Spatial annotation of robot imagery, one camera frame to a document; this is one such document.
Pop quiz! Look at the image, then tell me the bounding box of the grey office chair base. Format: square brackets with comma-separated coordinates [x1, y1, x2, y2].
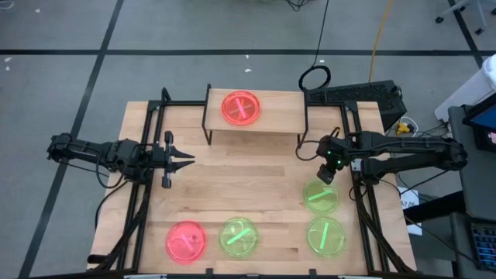
[434, 0, 490, 36]

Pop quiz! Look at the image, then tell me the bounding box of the yellow cable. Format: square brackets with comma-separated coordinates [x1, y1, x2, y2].
[367, 0, 394, 83]

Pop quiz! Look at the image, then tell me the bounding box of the white power strip yellow plug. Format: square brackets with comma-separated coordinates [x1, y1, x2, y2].
[387, 115, 419, 136]

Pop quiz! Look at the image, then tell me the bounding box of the black perforated computer case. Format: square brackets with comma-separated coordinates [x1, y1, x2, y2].
[303, 79, 408, 132]

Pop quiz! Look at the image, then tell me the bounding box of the white bin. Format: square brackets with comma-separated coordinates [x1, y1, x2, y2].
[433, 53, 496, 122]

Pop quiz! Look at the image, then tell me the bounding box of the grey equipment cart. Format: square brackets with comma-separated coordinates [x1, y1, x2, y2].
[449, 104, 496, 279]

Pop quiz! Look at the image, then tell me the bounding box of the black cable bundle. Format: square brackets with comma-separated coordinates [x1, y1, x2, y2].
[284, 0, 311, 12]

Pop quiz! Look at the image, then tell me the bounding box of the backlit keyboard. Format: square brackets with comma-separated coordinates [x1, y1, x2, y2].
[468, 221, 496, 272]

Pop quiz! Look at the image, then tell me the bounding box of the wooden shelf with black legs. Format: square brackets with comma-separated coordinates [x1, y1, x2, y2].
[201, 83, 310, 150]

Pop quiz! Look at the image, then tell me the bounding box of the monitor with blue screen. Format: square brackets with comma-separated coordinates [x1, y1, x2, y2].
[463, 103, 496, 153]

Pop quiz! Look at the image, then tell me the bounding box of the black cable with coil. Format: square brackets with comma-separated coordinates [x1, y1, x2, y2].
[298, 0, 333, 93]

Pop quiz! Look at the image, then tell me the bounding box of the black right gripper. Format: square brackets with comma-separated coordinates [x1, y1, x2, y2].
[316, 133, 354, 185]

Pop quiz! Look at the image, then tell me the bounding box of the black metal rig frame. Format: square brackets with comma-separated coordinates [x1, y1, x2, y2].
[87, 87, 418, 277]

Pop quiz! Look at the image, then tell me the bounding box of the black support beam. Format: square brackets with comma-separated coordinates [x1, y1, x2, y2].
[402, 190, 466, 225]

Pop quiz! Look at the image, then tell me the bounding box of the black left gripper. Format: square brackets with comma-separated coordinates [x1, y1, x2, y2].
[150, 130, 196, 190]

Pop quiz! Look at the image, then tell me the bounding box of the white paper sheet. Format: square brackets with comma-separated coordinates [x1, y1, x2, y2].
[397, 186, 422, 210]

